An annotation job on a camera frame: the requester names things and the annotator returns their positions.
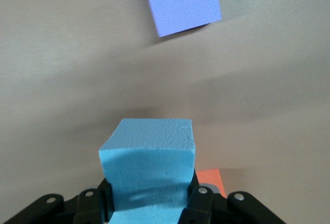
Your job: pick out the orange foam block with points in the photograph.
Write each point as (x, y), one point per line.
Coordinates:
(210, 177)

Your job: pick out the purple foam block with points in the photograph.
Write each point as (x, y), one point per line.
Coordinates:
(183, 2)

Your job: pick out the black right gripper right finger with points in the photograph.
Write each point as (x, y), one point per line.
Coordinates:
(206, 208)

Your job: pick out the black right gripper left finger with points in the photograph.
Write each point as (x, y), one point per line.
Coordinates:
(85, 208)

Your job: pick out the brown table cover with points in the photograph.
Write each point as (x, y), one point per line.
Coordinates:
(51, 79)

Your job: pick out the light blue foam block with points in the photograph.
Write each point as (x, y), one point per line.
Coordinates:
(149, 157)

